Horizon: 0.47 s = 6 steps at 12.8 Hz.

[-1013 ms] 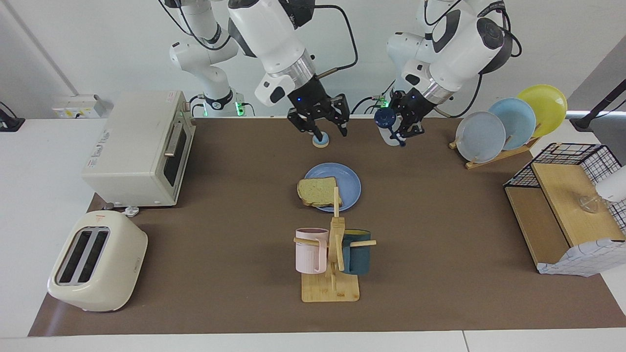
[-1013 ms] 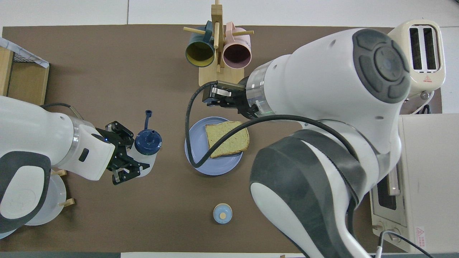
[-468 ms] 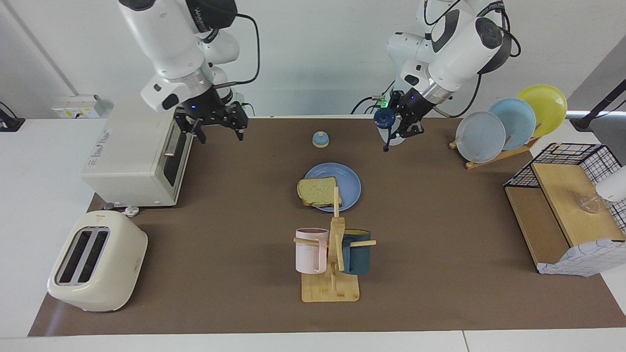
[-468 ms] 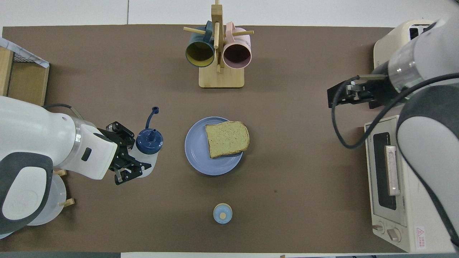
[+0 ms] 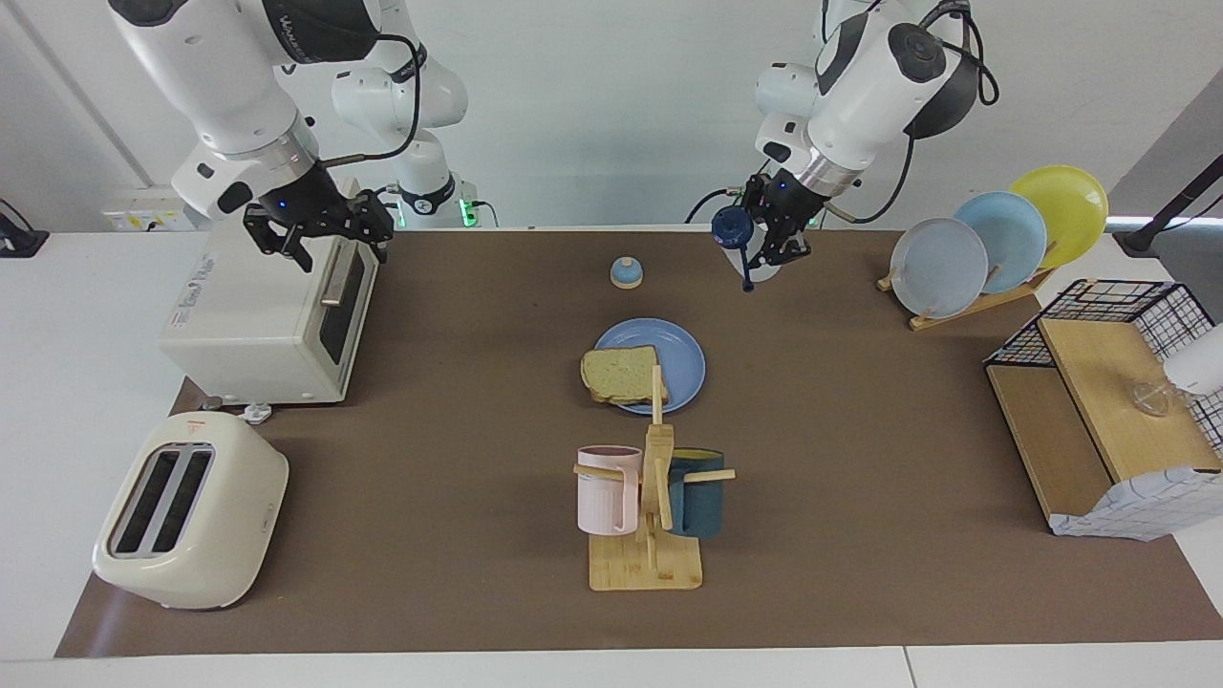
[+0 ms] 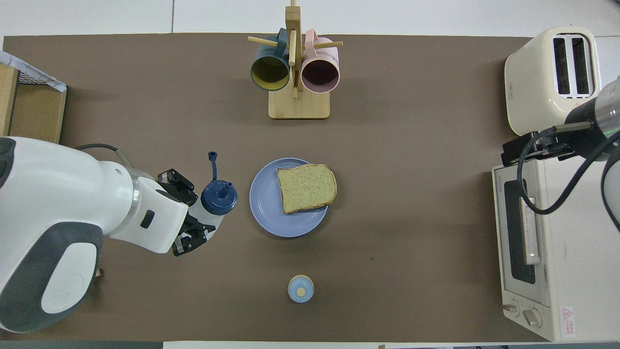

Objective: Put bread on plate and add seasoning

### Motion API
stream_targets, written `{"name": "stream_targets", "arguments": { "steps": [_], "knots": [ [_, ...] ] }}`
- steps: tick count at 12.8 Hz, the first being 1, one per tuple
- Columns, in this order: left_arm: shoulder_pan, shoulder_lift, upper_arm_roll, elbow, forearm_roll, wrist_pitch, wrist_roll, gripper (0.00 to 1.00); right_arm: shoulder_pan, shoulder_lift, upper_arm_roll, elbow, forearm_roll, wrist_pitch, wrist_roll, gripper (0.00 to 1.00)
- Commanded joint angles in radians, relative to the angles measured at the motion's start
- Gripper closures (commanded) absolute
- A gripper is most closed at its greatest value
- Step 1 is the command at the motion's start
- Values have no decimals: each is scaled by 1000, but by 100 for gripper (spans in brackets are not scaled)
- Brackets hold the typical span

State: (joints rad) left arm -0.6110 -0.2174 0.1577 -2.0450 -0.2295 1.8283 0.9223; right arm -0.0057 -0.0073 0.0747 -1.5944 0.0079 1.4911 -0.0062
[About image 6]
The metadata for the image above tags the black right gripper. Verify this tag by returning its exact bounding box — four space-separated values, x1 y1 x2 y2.
501 99 604 168

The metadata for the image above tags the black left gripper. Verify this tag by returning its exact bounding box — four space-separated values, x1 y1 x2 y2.
157 168 217 257

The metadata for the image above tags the squeeze bottle with blue cap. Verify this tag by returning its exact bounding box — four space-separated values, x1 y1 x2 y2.
191 151 239 236

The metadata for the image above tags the bread slice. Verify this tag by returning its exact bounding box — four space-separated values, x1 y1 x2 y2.
277 164 338 215

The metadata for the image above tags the blue round plate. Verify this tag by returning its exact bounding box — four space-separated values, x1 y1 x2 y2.
249 158 330 238

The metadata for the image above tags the cream two-slot toaster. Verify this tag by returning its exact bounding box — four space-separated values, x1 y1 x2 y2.
504 26 603 137

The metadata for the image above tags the cream toaster oven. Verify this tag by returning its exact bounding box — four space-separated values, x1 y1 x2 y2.
492 154 620 342

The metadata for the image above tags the brown table mat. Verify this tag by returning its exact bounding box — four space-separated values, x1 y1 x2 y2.
0 33 597 342

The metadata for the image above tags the wooden mug tree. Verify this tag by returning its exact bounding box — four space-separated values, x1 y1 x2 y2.
248 0 343 120

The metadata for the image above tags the dark teal mug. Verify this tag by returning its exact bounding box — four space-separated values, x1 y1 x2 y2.
250 28 291 92

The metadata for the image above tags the wooden shelf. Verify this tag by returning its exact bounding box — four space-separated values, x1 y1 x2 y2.
0 63 67 144

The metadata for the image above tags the pink mug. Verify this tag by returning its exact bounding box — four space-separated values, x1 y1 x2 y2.
300 29 341 94

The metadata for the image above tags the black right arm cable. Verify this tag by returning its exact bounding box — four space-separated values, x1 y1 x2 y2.
517 121 620 215

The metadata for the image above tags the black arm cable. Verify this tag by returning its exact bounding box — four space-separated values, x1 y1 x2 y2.
517 121 620 215
75 143 134 168

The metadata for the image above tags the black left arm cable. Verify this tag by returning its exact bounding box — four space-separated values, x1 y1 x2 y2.
75 143 134 168

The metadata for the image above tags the black wire basket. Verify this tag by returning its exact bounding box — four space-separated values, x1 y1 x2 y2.
17 68 51 87

